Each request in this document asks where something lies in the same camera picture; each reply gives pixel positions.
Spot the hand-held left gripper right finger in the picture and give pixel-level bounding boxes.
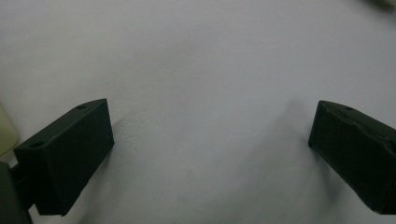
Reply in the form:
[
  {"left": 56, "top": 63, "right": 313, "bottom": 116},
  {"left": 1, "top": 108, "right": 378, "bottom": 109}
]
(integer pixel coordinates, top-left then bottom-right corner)
[{"left": 307, "top": 100, "right": 396, "bottom": 216}]

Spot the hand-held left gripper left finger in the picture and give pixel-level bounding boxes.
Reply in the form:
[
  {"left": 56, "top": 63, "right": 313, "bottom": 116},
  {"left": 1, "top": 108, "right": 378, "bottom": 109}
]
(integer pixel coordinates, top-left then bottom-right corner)
[{"left": 13, "top": 98, "right": 115, "bottom": 217}]

